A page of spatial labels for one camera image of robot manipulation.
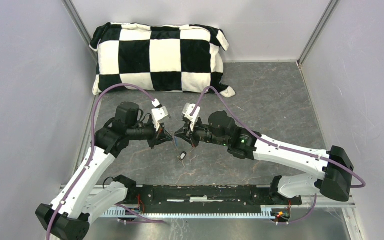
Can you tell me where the black key fob tag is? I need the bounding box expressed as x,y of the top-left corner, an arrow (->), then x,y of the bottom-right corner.
178,151 -> 187,162

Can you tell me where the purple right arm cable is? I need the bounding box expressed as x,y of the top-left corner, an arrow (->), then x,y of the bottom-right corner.
189,86 -> 367,226

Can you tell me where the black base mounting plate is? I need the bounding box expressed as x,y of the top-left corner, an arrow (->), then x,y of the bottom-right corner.
121,185 -> 303,214

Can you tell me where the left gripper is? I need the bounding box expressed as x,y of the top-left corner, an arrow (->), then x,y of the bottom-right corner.
127,119 -> 173,149

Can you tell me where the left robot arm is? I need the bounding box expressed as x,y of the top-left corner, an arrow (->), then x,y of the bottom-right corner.
35,102 -> 173,240

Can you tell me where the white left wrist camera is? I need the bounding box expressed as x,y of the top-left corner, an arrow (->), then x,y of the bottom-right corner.
151,98 -> 171,132

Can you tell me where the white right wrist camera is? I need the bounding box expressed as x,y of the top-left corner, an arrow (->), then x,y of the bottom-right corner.
182,103 -> 201,132

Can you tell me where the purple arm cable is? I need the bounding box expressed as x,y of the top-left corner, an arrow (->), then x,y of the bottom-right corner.
189,86 -> 367,226
45,83 -> 168,240

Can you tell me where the aluminium frame rail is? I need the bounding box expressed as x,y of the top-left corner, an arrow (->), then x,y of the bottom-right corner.
55,184 -> 357,209

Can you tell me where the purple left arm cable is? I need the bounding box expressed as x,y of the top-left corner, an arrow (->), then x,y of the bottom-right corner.
45,83 -> 168,240

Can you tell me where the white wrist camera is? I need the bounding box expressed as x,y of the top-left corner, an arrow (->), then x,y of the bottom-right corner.
151,98 -> 171,132
182,103 -> 201,132

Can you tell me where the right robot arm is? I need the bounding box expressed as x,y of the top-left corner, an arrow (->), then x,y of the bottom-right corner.
174,111 -> 354,204

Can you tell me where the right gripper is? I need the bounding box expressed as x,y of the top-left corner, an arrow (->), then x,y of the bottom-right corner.
174,116 -> 229,149

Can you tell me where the black and white checkered pillow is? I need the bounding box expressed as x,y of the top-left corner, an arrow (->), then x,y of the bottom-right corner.
89,22 -> 235,98

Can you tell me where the white slotted cable duct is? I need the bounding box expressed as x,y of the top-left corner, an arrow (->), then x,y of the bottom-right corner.
101,206 -> 286,220

